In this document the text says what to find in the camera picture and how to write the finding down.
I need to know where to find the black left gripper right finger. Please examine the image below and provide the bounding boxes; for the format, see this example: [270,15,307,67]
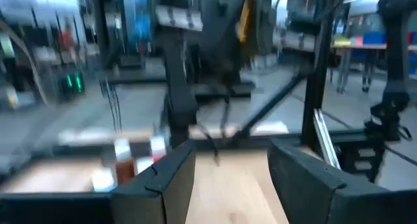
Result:
[267,137,392,224]

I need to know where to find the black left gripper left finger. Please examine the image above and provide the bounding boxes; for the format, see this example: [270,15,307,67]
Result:
[109,139,197,224]

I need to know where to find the blue paint bottle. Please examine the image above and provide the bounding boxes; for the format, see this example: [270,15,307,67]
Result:
[91,167,115,193]

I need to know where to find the white printed paper sheet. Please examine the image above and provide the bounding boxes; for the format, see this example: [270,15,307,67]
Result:
[253,120,290,136]

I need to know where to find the black articulated stand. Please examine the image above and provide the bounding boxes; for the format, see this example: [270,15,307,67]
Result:
[364,0,412,186]

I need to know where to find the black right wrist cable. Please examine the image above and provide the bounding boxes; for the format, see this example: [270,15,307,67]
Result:
[198,87,232,168]

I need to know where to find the black aluminium rig frame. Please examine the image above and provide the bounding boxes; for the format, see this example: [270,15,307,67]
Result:
[48,0,417,186]

